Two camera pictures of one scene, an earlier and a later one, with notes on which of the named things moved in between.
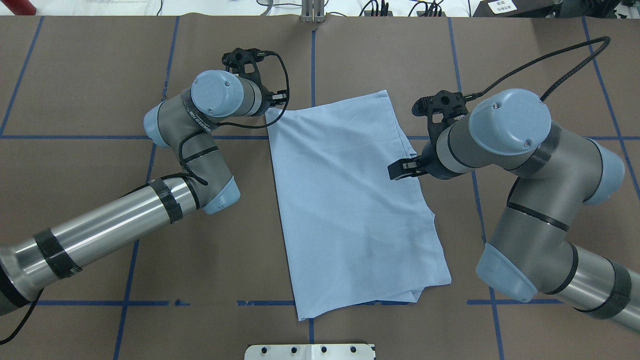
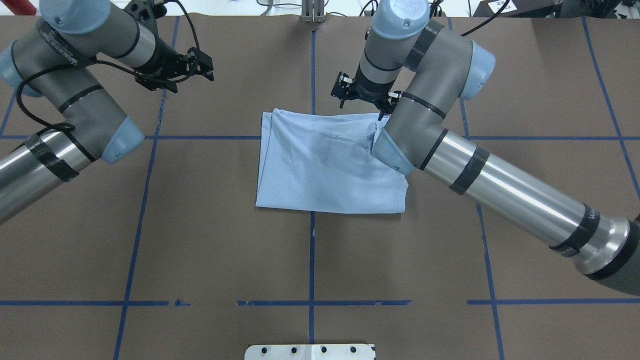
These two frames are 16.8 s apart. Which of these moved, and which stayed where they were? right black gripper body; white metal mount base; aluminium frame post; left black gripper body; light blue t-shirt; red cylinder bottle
Moved: right black gripper body; left black gripper body; light blue t-shirt
Stayed: aluminium frame post; white metal mount base; red cylinder bottle
